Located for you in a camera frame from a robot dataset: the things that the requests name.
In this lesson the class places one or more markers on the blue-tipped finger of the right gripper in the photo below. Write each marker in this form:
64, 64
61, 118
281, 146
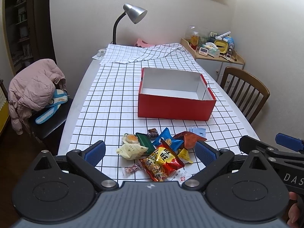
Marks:
289, 142

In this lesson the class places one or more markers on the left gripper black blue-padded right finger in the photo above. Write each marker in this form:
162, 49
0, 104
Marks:
215, 161

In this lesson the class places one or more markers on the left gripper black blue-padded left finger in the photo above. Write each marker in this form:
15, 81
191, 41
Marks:
84, 163

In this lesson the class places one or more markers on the light blue small packet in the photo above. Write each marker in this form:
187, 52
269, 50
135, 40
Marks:
198, 131

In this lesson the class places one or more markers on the yellow candy packet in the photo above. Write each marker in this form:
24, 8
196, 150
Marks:
184, 155

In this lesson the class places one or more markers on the brown orange snack bag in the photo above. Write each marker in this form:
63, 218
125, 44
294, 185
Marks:
189, 139

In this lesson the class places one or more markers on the small pink clear candy packet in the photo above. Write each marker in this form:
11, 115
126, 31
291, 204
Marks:
126, 171

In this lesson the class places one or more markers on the blue cookie packet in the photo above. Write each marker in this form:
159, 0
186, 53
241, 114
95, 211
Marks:
165, 135

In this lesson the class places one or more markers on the cream star snack packet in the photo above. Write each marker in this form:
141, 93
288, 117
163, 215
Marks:
131, 151

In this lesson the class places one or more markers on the red yellow chip bag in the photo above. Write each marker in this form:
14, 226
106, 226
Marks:
162, 163

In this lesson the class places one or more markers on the white red-seal packet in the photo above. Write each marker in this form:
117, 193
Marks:
179, 175

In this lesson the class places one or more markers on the person's hand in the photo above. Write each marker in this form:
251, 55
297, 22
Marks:
294, 211

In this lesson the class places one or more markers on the egg yolk pastry packet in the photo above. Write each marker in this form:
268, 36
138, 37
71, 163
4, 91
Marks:
130, 139

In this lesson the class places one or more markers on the black chair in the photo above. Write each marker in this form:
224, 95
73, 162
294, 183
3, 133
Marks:
49, 132

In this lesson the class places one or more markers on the green snack bar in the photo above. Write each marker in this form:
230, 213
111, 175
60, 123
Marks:
145, 141

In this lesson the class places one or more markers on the wooden chair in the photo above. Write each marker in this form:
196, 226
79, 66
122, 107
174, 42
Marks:
247, 92

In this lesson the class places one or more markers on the dark brown wrapped cake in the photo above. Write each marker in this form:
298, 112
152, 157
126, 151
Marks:
152, 133

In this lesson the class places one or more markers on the blue white bag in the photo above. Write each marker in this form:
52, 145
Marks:
59, 97

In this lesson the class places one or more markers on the red cardboard box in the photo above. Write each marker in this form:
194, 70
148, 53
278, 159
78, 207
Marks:
174, 95

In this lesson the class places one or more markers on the pink puffer jacket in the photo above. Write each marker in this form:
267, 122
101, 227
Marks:
32, 90

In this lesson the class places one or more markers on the wooden side cabinet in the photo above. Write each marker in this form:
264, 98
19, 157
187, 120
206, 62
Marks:
214, 66

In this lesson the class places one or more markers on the paper and glass on table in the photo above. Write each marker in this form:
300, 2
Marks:
100, 54

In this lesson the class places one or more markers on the white digital timer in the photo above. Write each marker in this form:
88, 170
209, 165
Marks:
203, 51

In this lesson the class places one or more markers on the tissue pack on cabinet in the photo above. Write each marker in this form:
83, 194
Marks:
213, 50

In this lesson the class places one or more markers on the yellow box on cabinet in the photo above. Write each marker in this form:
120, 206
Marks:
222, 46

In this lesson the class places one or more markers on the orange drink bottle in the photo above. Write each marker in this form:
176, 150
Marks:
194, 40

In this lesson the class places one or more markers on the pink object behind tablecloth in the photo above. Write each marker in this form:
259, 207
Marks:
142, 44

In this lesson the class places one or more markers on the dark bookshelf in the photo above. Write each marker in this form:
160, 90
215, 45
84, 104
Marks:
27, 32

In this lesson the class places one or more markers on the silver desk lamp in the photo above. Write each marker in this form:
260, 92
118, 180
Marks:
135, 14

